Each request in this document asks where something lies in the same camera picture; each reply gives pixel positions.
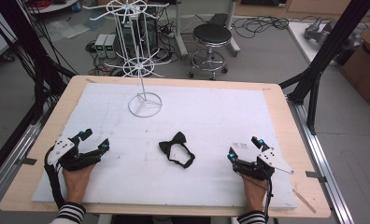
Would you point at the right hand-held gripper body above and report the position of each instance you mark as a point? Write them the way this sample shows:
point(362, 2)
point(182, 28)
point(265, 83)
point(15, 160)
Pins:
point(254, 169)

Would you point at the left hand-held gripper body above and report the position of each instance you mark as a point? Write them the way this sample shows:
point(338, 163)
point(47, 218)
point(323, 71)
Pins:
point(68, 158)

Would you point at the black bow tie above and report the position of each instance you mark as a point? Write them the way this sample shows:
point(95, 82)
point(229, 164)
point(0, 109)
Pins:
point(180, 137)

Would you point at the person's right hand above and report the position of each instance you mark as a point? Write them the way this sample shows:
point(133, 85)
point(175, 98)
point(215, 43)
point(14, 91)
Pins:
point(254, 191)

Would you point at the person's left hand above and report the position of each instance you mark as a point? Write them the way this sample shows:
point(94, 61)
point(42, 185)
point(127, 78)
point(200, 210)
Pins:
point(77, 183)

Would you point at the light wooden table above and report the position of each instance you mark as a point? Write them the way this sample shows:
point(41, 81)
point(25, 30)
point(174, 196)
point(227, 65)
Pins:
point(287, 137)

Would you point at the dark tape piece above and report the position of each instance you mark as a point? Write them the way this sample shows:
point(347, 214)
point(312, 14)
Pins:
point(29, 161)

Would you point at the white foam board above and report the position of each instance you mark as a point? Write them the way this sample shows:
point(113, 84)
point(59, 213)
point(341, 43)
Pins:
point(205, 124)

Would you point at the thin wooden stick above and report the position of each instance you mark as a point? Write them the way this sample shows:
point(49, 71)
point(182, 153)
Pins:
point(304, 201)

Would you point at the grey tape piece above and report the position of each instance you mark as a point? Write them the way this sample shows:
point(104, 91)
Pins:
point(315, 176)

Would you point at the grey bench power supply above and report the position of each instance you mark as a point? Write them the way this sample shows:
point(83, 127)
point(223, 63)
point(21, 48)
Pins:
point(100, 43)
point(111, 43)

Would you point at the white floor platform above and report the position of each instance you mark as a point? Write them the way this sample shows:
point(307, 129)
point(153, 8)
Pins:
point(301, 40)

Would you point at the white desk leg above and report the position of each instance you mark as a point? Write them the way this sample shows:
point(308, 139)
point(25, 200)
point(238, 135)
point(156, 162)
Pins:
point(233, 31)
point(179, 31)

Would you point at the black round stool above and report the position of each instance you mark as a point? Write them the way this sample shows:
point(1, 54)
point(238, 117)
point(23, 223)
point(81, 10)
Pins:
point(211, 33)

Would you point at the dark computer tower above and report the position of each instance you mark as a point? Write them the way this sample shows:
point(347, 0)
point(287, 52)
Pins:
point(149, 29)

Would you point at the brown cardboard box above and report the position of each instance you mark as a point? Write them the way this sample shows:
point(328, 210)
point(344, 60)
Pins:
point(365, 71)

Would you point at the round white table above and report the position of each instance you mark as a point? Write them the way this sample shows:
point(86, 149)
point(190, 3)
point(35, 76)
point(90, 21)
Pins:
point(54, 6)

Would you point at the aluminium rail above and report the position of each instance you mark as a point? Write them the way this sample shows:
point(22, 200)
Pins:
point(10, 155)
point(324, 177)

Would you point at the black metal frame strut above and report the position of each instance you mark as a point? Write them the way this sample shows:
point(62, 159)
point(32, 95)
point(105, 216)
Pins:
point(329, 46)

